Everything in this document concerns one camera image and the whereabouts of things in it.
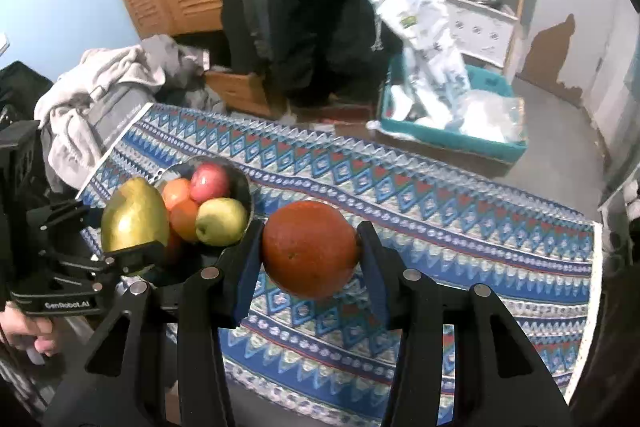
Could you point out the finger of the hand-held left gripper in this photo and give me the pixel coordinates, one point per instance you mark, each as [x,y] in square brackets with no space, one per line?
[125,259]
[65,216]

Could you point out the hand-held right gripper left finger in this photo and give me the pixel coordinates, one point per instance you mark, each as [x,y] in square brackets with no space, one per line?
[247,279]

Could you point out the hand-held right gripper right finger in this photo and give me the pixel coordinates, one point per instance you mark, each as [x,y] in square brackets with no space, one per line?
[375,279]

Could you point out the yellow-green apple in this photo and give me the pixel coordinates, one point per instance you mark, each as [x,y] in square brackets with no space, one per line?
[221,223]

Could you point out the orange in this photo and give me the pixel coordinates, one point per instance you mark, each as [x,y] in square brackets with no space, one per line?
[176,193]
[185,221]
[310,249]

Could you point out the dark glass bowl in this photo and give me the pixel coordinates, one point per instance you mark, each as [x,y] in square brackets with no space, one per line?
[241,188]

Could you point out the red apple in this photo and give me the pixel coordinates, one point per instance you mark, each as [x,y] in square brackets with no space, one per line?
[210,182]

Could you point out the person's left hand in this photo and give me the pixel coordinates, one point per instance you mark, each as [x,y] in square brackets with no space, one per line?
[30,332]

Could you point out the black bag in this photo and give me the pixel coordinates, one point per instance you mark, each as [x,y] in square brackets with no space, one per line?
[22,92]

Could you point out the blue patterned blanket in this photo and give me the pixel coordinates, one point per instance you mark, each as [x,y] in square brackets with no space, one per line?
[450,257]

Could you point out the grey clothes pile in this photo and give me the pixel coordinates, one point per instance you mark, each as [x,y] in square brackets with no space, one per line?
[75,102]

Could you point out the grey fabric bag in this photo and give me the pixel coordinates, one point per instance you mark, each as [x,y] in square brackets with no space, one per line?
[122,112]

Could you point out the teal plastic basket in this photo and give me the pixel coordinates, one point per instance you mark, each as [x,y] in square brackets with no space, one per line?
[450,137]

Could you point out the brown cardboard box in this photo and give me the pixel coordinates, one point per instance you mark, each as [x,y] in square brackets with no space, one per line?
[240,89]

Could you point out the clear plastic bag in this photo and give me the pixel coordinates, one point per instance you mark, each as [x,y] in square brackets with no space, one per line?
[492,114]

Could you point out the white printed plastic bag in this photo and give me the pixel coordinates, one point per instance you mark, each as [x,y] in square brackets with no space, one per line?
[425,37]

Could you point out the white wall switch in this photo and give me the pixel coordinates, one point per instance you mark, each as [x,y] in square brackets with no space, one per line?
[3,44]

